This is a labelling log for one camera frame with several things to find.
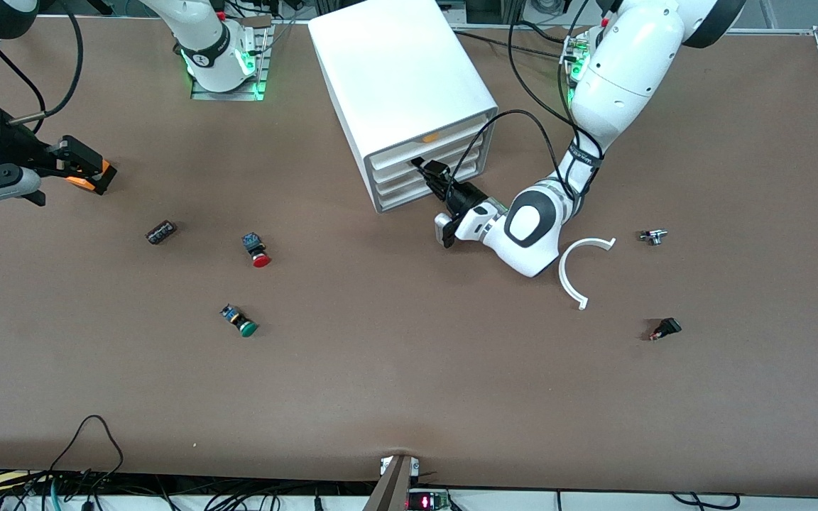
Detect tangled cable bundle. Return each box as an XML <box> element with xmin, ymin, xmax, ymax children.
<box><xmin>0</xmin><ymin>467</ymin><xmax>381</xmax><ymax>511</ymax></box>

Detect white cabinet drawer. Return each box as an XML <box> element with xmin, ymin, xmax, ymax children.
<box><xmin>368</xmin><ymin>121</ymin><xmax>489</xmax><ymax>171</ymax></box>

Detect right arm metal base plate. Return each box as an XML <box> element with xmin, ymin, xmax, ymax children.
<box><xmin>190</xmin><ymin>16</ymin><xmax>273</xmax><ymax>101</ymax></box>

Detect red push button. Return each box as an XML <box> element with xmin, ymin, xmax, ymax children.
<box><xmin>241</xmin><ymin>233</ymin><xmax>272</xmax><ymax>268</ymax></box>

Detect green push button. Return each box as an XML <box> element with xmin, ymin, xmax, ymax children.
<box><xmin>220</xmin><ymin>304</ymin><xmax>259</xmax><ymax>338</ymax></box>

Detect white semicircular bracket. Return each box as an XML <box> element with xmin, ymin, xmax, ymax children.
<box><xmin>558</xmin><ymin>237</ymin><xmax>617</xmax><ymax>311</ymax></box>

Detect white slotted tray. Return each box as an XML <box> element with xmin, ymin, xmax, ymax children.
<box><xmin>307</xmin><ymin>0</ymin><xmax>499</xmax><ymax>214</ymax></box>

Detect black looped cable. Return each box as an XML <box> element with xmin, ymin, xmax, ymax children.
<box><xmin>49</xmin><ymin>415</ymin><xmax>125</xmax><ymax>492</ymax></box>

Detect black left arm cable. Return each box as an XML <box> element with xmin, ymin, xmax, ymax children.
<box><xmin>452</xmin><ymin>0</ymin><xmax>606</xmax><ymax>208</ymax></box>

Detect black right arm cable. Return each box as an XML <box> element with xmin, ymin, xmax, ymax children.
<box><xmin>0</xmin><ymin>0</ymin><xmax>85</xmax><ymax>136</ymax></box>

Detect device with red display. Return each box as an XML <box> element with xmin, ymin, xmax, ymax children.
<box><xmin>406</xmin><ymin>488</ymin><xmax>451</xmax><ymax>511</ymax></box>

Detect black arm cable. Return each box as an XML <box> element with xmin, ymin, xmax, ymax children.
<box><xmin>0</xmin><ymin>0</ymin><xmax>85</xmax><ymax>136</ymax></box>
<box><xmin>452</xmin><ymin>0</ymin><xmax>606</xmax><ymax>208</ymax></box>

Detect brown camera mount post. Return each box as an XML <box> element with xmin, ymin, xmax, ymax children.
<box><xmin>362</xmin><ymin>454</ymin><xmax>415</xmax><ymax>511</ymax></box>

